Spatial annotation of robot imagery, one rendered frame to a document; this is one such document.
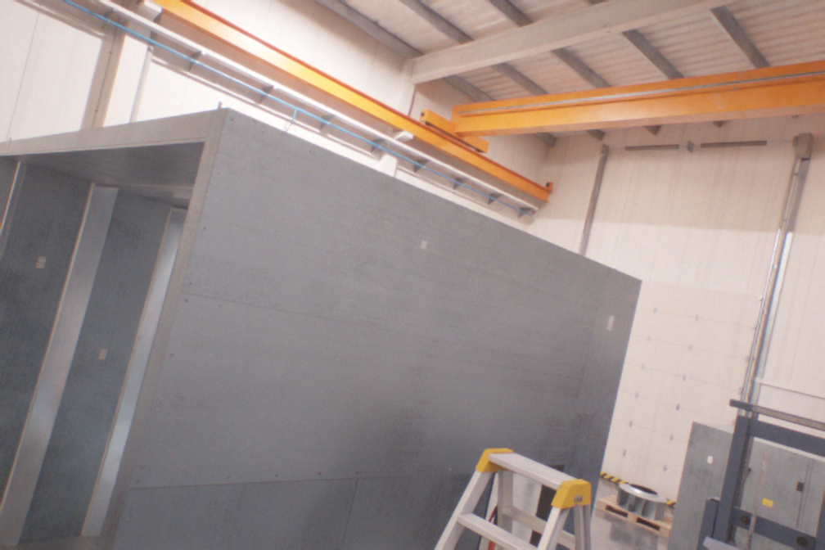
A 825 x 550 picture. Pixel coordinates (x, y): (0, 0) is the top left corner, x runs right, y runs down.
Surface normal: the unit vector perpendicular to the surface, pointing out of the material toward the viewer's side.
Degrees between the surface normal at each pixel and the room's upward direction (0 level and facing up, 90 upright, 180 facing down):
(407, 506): 90
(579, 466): 90
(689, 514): 90
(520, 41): 90
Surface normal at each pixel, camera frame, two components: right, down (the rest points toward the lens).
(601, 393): 0.68, 0.13
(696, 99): -0.70, -0.19
